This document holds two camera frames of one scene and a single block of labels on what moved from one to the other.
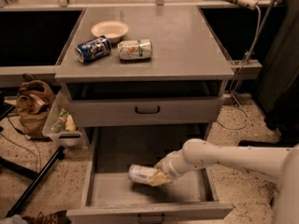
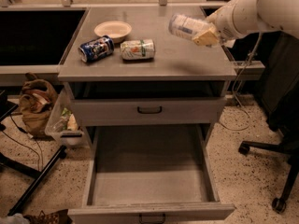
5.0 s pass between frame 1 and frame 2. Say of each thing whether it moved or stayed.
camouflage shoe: stayed
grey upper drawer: stayed
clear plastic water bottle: moved
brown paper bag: stayed
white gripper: moved
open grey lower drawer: stayed
